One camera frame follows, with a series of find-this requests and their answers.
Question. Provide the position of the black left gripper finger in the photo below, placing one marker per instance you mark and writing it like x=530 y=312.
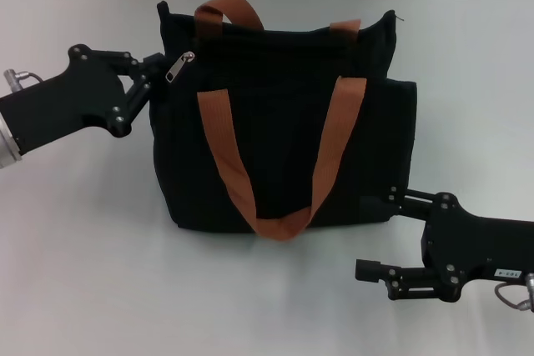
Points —
x=125 y=62
x=135 y=99

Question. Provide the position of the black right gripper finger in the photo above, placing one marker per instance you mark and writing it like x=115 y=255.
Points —
x=411 y=204
x=400 y=283

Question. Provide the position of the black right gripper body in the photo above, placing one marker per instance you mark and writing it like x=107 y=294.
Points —
x=467 y=247

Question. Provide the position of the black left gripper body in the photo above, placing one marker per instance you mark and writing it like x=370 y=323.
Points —
x=62 y=106

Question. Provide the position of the silver zipper pull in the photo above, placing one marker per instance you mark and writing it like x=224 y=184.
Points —
x=177 y=67

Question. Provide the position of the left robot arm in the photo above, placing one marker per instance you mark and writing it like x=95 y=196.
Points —
x=7 y=147

